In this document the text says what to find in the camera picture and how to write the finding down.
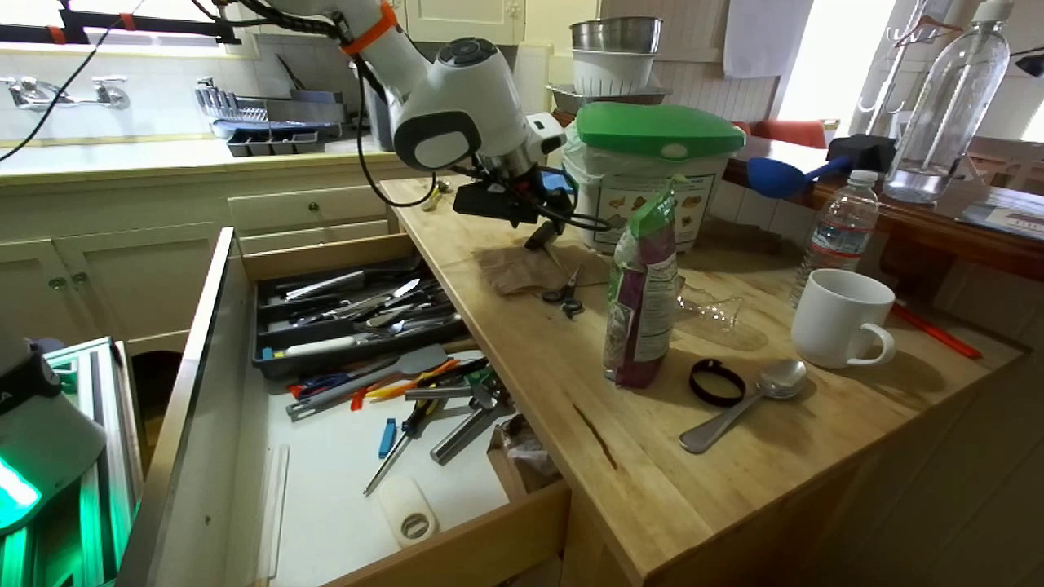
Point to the small black scissors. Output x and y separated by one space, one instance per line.
565 297

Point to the metal spoon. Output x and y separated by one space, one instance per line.
774 383

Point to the metal bowl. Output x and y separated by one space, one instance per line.
616 33

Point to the black cutlery tray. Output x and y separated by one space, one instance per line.
351 315

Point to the open wooden drawer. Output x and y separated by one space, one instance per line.
244 497

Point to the blue handled screwdriver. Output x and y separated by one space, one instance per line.
388 435

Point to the white bucket green lid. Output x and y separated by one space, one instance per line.
628 154

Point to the green lidded snack bag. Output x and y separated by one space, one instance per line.
639 309

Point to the small clear plastic bottle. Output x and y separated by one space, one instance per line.
841 228

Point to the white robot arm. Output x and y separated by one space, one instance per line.
452 114

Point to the white mug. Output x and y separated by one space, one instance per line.
838 321

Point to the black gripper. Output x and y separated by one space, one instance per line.
511 202

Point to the brown paper sheet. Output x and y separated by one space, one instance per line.
516 268

